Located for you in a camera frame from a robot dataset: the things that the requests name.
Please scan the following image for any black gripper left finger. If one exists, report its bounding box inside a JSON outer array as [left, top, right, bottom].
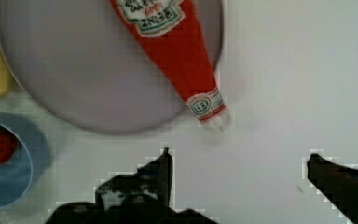
[[45, 148, 218, 224]]

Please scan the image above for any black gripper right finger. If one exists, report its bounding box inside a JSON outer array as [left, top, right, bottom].
[[307, 153, 358, 224]]

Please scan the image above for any red plush ketchup bottle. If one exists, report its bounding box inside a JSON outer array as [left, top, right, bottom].
[[110, 0, 230, 130]]

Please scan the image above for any pale pink round plate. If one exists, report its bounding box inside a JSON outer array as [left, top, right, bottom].
[[0, 0, 225, 135]]

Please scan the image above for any blue round bowl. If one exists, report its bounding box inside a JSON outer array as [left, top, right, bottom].
[[0, 113, 49, 208]]

